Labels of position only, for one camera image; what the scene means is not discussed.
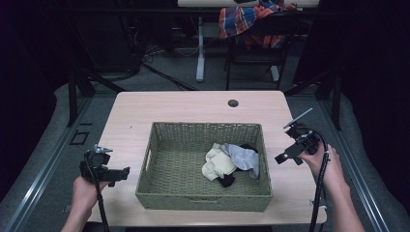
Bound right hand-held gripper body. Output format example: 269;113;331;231
282;107;321;157

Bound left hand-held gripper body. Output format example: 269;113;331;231
79;143;114;188

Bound blue-grey sock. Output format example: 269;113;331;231
220;142;261;180

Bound green woven basket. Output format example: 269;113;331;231
134;121;275;213

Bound black sock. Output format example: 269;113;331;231
216;173;237;189

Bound cream sock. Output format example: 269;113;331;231
201;142;238;182

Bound person's right hand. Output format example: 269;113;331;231
297;143;343;191

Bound person's left hand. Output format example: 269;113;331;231
72;175;110;212

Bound black metal stand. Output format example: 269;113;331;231
66;61;127;128
283;69;343;131

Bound black chair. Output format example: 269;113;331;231
223;13;296;91

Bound plaid cloth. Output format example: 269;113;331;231
218;0;298;49

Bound white table with legs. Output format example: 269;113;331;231
177;0;321;83

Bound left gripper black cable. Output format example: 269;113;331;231
84;151;111;232

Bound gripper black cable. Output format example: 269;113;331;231
84;151;111;232
294;126;331;232

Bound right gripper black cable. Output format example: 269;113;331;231
294;126;331;232

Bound metal floor rail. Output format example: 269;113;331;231
2;96;94;232
318;95;391;232

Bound black floor cables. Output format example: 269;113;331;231
127;18;201;92

